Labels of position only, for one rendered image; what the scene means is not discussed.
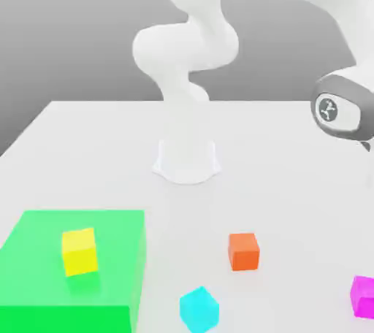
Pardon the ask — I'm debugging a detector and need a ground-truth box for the small orange cube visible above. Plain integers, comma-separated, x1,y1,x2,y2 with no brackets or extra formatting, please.
228,232,261,272

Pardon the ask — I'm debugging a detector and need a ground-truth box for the small yellow cube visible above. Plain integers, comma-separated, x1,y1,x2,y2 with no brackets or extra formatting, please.
61,227,99,278

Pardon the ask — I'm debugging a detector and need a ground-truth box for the small cyan cube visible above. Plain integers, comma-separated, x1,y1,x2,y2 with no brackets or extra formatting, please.
178,286,221,333

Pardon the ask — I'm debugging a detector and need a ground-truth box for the small magenta cube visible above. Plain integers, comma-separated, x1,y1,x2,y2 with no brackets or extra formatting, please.
349,275,374,320

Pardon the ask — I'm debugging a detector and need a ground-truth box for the large green box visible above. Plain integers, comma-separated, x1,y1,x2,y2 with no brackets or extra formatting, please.
0,209,147,333

